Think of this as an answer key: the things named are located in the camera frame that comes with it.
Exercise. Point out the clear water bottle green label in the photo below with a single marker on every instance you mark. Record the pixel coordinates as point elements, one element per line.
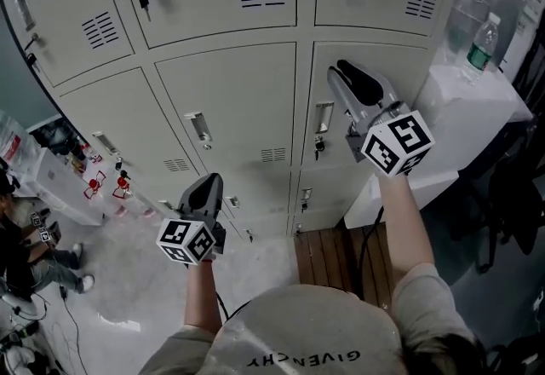
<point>481,51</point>

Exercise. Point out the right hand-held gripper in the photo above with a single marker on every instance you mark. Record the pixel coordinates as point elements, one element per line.
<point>396,143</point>

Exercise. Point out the amber liquid bottle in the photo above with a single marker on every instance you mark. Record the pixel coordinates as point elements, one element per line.
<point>78,164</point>

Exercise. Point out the plastic-wrapped pack red label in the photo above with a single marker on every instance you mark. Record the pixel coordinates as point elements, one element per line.
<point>15,143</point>

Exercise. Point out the small red label bottle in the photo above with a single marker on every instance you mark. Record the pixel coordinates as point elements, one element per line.
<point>95,158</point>

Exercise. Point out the person's left forearm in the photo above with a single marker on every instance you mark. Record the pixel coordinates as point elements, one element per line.
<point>203,296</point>

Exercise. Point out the black-headed key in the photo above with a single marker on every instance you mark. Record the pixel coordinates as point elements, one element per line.
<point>318,148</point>
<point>143,0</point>

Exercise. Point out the person's grey t-shirt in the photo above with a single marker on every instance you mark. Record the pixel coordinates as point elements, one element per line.
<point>306,322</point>

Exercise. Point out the person's right forearm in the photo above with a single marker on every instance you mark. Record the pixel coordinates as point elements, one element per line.
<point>404,228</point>

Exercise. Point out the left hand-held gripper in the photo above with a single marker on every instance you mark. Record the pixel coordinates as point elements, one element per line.
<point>183,241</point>

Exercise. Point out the large white stepped box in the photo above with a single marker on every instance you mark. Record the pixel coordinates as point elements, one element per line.
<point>460,109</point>

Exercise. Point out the dark glass bottle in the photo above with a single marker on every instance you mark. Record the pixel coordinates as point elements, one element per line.
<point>76,147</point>

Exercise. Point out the wooden slat platform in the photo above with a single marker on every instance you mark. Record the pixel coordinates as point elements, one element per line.
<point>332,262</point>

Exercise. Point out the grey metal locker cabinet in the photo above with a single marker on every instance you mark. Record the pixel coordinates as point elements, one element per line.
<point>204,24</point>

